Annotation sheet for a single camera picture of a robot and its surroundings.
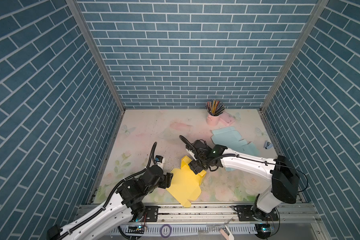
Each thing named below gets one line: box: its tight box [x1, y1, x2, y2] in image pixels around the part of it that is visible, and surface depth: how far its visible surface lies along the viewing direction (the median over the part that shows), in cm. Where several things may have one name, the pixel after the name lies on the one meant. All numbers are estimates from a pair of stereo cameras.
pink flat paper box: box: [218, 111, 235, 127], surface depth 114 cm
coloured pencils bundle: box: [205, 99, 226, 116], surface depth 107 cm
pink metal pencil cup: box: [206, 113, 220, 126], surface depth 107 cm
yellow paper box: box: [166, 156, 207, 208], surface depth 82 cm
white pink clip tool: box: [219, 224, 235, 240], surface depth 69 cm
